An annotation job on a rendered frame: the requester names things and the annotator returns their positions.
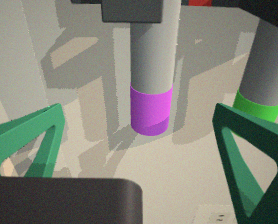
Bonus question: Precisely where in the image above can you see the beige wall panel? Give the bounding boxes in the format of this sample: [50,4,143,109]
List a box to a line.
[0,0,259,224]

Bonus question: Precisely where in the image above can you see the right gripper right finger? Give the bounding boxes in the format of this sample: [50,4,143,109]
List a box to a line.
[212,103,278,224]

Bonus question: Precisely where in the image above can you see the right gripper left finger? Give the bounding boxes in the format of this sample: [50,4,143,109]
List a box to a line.
[0,103,65,177]

